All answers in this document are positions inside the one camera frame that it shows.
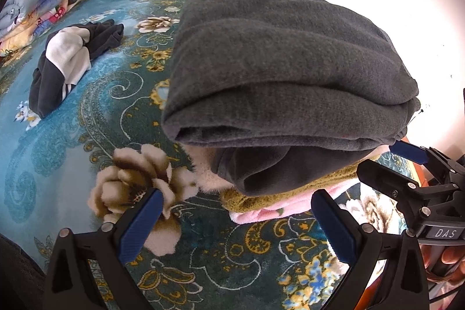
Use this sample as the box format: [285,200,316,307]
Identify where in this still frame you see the grey sweatshirt with yellow letters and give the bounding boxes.
[162,0,421,197]

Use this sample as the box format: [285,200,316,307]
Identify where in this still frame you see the person's right hand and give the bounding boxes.
[420,245,465,284]

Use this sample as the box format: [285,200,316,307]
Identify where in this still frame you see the pink folded blanket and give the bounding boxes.
[229,179,359,224]

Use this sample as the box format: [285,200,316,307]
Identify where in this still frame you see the blue floral bed blanket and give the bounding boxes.
[0,0,412,310]

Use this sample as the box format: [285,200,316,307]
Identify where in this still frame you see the mustard yellow knit cloth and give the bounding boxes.
[219,160,364,213]

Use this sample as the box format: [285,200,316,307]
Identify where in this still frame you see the dark navy fleece jacket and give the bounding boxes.
[28,19,124,119]

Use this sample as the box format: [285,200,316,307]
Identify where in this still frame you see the folded floral quilt stack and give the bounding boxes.
[1,0,79,58]

